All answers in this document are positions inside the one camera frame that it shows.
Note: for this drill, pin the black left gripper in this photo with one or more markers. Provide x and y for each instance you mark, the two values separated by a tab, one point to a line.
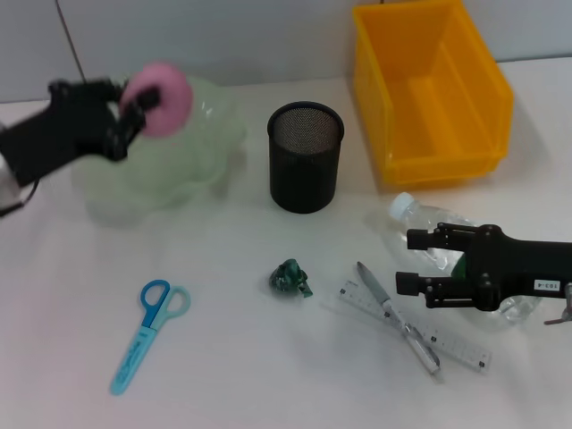
62	129

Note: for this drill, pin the clear plastic ruler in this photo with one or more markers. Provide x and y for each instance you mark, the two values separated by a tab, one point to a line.
460	350

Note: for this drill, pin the clear silver ballpoint pen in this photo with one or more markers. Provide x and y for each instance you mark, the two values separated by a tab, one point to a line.
377	290

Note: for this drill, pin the clear water bottle green label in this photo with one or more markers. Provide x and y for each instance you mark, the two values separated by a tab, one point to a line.
404	205

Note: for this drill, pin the black mesh pen holder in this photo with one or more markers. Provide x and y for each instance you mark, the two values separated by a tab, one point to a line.
304	179

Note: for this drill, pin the yellow plastic storage bin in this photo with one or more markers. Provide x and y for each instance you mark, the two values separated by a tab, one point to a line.
447	111

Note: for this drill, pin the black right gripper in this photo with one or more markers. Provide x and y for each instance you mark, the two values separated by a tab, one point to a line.
518	268

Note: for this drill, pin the blue and teal scissors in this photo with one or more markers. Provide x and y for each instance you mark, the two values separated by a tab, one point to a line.
134	353

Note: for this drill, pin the translucent green wavy fruit plate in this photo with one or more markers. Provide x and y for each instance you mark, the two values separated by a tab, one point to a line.
179	165

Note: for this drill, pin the green plastic wrapper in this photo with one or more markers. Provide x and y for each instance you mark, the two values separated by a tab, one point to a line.
288	279

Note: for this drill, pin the pink peach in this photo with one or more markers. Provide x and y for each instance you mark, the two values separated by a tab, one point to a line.
167	96

